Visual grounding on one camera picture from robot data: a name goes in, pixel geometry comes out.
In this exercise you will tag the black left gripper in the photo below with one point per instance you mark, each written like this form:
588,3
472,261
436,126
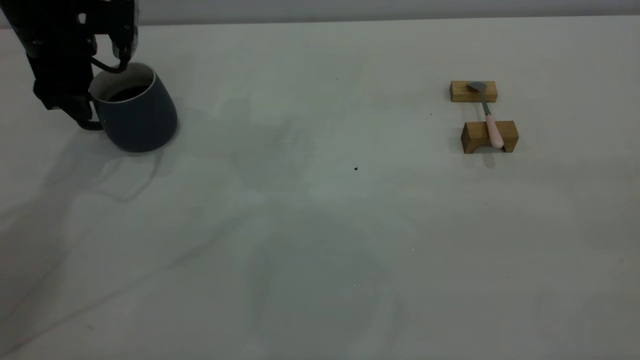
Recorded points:
55,22

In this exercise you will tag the dark grey ceramic mug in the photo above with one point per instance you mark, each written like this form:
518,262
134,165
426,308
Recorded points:
137,112

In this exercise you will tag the rectangular wooden block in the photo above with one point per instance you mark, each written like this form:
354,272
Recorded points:
462,92

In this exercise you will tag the arched wooden block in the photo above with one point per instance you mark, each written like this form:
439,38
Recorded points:
475,135

